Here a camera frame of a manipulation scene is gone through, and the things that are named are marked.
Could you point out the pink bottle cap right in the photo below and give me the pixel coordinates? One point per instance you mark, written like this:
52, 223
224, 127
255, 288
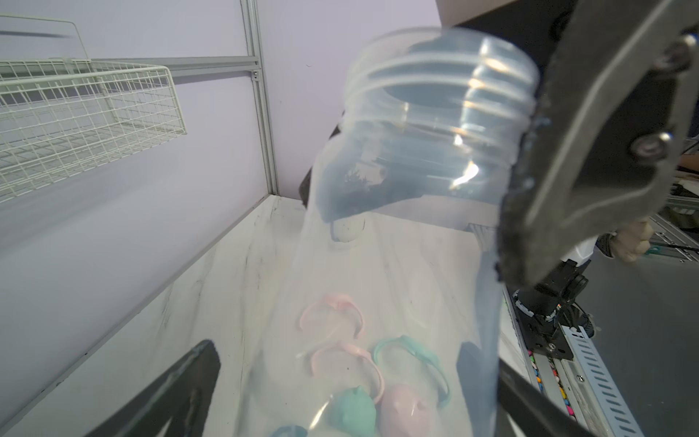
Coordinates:
404, 413

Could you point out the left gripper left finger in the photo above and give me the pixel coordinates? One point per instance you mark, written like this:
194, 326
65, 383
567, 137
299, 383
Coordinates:
175, 404

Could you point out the clear baby bottle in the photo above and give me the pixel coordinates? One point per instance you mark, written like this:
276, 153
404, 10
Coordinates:
396, 264

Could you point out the teal nipple collar with straw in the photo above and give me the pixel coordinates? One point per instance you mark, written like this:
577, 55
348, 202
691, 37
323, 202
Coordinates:
292, 430

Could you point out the white wire wall basket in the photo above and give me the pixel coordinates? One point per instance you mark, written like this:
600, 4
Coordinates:
66, 115

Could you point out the mint green bottle cap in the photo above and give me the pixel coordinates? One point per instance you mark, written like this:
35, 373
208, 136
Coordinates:
353, 412

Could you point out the aluminium front rail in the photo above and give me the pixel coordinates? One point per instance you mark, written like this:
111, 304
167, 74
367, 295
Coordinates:
572, 375

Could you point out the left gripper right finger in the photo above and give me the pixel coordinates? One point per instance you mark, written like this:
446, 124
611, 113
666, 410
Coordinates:
487, 387

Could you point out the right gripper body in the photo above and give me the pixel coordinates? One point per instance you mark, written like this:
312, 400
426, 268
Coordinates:
615, 104

